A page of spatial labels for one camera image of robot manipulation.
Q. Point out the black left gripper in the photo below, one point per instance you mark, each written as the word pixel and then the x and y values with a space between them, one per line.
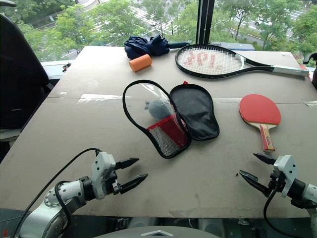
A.
pixel 112 186

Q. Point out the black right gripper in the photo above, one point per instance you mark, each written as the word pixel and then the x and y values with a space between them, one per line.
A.
pixel 277 183

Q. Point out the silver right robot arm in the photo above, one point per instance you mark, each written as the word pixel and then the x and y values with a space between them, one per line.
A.
pixel 310 196

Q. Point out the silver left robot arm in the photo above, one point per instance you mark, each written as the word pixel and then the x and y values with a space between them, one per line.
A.
pixel 63 196

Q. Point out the red table tennis paddle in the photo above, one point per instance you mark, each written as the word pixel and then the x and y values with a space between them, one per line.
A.
pixel 260 109

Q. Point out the black clear paddle case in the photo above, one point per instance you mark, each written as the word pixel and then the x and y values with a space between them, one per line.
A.
pixel 198 111

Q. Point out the black white tennis racket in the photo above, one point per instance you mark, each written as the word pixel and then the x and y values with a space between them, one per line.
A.
pixel 257 65

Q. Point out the grey robot torso top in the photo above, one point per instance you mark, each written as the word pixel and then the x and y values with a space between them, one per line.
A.
pixel 158 233

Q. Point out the grey plush toy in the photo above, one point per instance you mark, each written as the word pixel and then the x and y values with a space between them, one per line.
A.
pixel 158 109

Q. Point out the orange foam cylinder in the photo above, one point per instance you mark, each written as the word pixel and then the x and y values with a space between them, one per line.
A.
pixel 140 63

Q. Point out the black curved armrest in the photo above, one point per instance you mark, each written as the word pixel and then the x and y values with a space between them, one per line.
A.
pixel 312 64

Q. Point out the small black clip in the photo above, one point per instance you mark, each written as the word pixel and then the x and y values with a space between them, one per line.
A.
pixel 66 67

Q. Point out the navy folded umbrella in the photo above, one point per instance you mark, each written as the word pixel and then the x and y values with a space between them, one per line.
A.
pixel 143 45

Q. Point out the black office chair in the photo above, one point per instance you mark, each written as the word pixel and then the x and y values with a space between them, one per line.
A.
pixel 19 81

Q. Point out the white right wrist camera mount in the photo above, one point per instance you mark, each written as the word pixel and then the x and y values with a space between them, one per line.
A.
pixel 287 171

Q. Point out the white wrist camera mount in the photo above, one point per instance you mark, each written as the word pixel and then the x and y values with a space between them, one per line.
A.
pixel 287 171
pixel 102 168

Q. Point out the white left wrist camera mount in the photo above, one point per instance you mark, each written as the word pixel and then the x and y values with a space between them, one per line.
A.
pixel 102 168

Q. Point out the black window frame post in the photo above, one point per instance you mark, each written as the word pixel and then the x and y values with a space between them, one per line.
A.
pixel 205 19

